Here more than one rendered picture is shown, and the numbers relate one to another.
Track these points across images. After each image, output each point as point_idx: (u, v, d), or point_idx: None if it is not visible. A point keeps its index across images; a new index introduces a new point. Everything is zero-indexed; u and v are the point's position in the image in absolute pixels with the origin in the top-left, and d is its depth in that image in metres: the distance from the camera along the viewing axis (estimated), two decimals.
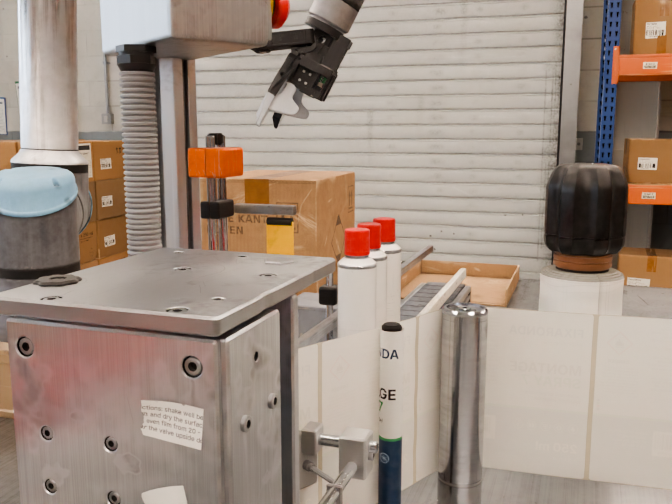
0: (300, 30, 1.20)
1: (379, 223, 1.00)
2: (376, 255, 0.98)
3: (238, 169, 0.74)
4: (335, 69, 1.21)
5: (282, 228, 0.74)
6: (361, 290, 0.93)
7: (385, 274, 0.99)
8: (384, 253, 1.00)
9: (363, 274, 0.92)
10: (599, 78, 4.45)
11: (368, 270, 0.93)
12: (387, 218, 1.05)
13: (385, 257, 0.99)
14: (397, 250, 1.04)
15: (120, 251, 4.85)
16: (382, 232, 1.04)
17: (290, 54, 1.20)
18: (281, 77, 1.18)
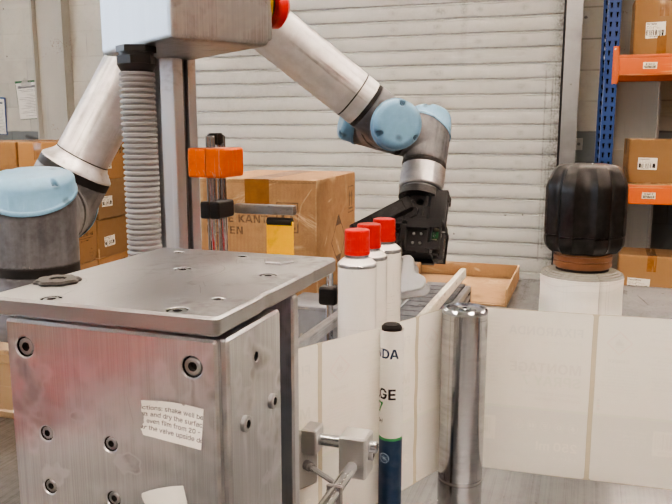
0: (397, 201, 1.19)
1: (379, 223, 1.00)
2: (376, 255, 0.98)
3: (238, 169, 0.74)
4: (444, 220, 1.16)
5: (282, 228, 0.74)
6: (361, 290, 0.93)
7: (385, 274, 0.99)
8: (384, 253, 1.00)
9: (363, 274, 0.92)
10: (599, 78, 4.45)
11: (368, 270, 0.93)
12: (387, 218, 1.05)
13: (385, 257, 0.99)
14: (397, 250, 1.04)
15: (120, 251, 4.85)
16: (382, 232, 1.04)
17: (395, 222, 1.17)
18: None
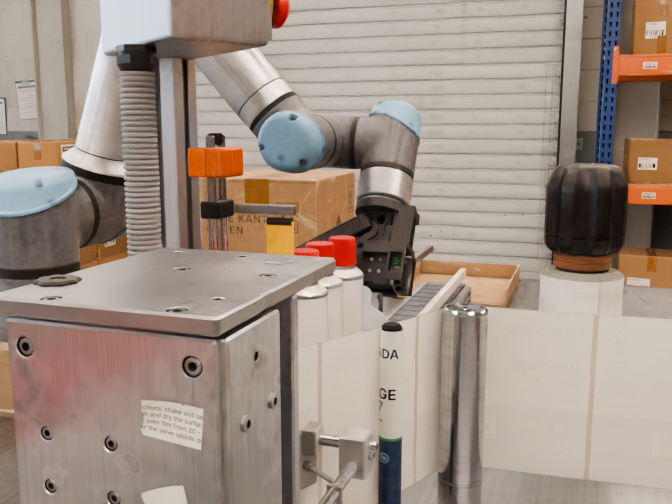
0: (352, 218, 0.97)
1: (332, 243, 0.82)
2: (321, 281, 0.81)
3: (238, 169, 0.74)
4: (409, 243, 0.94)
5: (282, 228, 0.74)
6: (314, 324, 0.77)
7: (334, 306, 0.82)
8: (336, 280, 0.82)
9: (316, 304, 0.76)
10: (599, 78, 4.45)
11: (321, 300, 0.77)
12: (346, 237, 0.87)
13: (334, 285, 0.81)
14: (359, 276, 0.86)
15: (120, 251, 4.85)
16: (341, 254, 0.86)
17: None
18: None
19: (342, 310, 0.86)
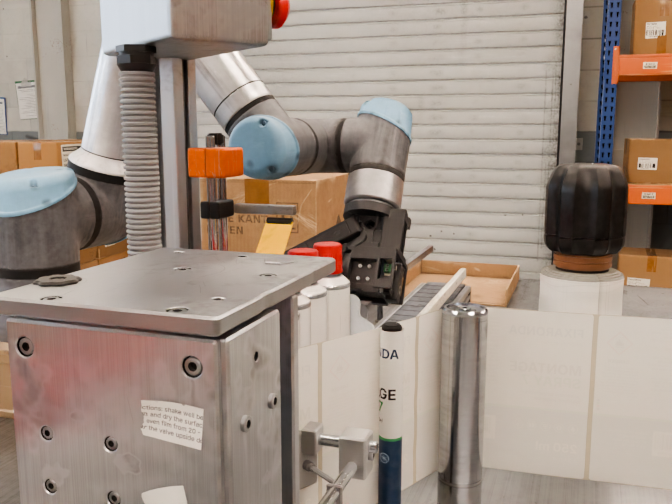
0: (340, 223, 0.92)
1: (316, 250, 0.77)
2: (304, 291, 0.76)
3: (238, 169, 0.74)
4: (399, 249, 0.89)
5: (280, 226, 0.73)
6: None
7: (318, 317, 0.77)
8: (320, 289, 0.77)
9: None
10: (599, 78, 4.45)
11: (304, 311, 0.72)
12: (331, 243, 0.82)
13: (317, 295, 0.76)
14: (345, 285, 0.81)
15: (120, 251, 4.85)
16: None
17: None
18: None
19: (327, 321, 0.81)
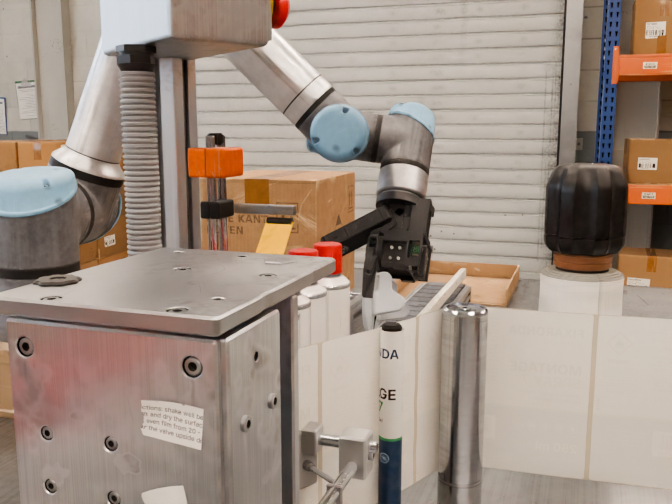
0: (373, 211, 1.06)
1: (316, 250, 0.77)
2: (304, 291, 0.76)
3: (238, 169, 0.74)
4: (425, 233, 1.03)
5: (280, 226, 0.73)
6: None
7: (318, 317, 0.77)
8: (320, 289, 0.77)
9: None
10: (599, 78, 4.45)
11: (304, 311, 0.72)
12: (331, 243, 0.82)
13: (317, 295, 0.76)
14: (345, 285, 0.81)
15: (120, 251, 4.85)
16: None
17: (370, 235, 1.04)
18: (369, 275, 1.01)
19: (327, 321, 0.81)
